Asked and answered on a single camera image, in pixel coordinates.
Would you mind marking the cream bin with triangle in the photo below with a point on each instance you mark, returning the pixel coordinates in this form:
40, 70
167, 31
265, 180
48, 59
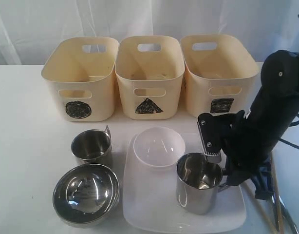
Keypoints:
149, 72

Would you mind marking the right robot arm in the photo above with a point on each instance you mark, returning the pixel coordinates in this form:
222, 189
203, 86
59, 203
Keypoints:
276, 105

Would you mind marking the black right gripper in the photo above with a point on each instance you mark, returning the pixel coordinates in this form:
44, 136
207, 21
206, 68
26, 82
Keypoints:
244, 159

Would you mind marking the stainless steel bowl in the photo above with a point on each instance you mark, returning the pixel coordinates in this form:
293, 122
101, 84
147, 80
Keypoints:
86, 195

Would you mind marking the white round bowl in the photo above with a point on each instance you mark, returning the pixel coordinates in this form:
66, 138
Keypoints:
159, 147

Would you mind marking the cream bin with circle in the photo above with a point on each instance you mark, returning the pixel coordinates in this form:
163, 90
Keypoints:
81, 78

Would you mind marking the steel table knife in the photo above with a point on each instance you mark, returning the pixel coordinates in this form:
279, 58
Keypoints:
288, 217

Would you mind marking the steel mug wire handle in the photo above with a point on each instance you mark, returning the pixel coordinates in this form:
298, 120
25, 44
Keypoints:
93, 146

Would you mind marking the wooden chopstick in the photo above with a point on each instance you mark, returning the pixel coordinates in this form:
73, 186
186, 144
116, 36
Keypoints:
260, 209
276, 193

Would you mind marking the white curtain backdrop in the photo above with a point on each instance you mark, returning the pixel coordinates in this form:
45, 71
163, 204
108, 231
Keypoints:
30, 30

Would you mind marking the white square plate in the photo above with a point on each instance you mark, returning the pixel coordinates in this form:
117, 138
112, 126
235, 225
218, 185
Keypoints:
149, 203

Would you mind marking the cream bin with square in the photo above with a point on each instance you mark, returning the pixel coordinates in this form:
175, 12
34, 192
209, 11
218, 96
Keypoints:
219, 75

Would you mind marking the steel fork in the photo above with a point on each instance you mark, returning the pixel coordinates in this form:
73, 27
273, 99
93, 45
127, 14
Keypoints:
275, 212

